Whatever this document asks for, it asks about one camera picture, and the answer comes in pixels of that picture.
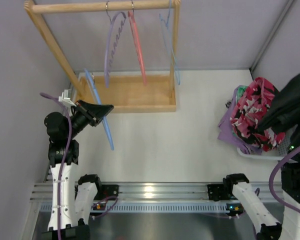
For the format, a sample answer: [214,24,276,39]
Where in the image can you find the blue plastic hanger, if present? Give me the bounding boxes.
[84,68,115,151]

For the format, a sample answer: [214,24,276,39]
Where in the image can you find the black trousers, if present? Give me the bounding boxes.
[257,73,300,134]

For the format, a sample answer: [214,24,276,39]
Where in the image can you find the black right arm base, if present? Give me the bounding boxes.
[207,183,231,202]

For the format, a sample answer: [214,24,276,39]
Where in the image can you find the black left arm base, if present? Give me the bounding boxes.
[94,184,119,201]

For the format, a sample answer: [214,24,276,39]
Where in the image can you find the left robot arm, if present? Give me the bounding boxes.
[41,100,114,240]

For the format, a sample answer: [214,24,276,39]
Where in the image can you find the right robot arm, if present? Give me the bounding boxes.
[223,126,300,240]

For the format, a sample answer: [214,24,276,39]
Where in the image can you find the purple plastic hanger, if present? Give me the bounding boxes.
[103,0,127,88]

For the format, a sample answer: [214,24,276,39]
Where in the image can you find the pink plastic hanger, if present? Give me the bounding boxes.
[128,0,147,86]

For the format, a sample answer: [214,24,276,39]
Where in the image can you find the wooden clothes rack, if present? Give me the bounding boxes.
[23,0,181,113]

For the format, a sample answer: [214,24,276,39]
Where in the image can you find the purple garment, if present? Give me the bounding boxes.
[217,85,262,155]

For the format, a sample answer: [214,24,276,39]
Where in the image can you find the green garment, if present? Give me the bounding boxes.
[236,85,248,100]

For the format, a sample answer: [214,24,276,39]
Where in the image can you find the pink camouflage garment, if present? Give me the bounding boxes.
[229,77,286,152]

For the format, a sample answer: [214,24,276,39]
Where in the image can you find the white laundry basket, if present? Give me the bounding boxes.
[236,125,297,161]

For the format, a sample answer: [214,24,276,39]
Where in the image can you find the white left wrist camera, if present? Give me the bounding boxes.
[58,89,76,108]

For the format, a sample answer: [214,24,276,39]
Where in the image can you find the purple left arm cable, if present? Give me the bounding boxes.
[39,92,118,240]

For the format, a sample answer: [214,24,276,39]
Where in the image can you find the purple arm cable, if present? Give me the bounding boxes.
[252,139,300,238]
[39,92,118,240]

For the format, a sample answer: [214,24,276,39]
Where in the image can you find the light blue wire hanger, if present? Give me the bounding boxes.
[159,0,181,85]

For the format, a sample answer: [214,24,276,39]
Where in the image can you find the slotted grey cable duct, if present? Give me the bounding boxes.
[91,201,243,214]

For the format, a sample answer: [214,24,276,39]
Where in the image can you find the aluminium mounting rail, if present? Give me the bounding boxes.
[30,181,275,202]

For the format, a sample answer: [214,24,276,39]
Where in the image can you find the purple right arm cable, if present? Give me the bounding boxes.
[252,139,300,238]

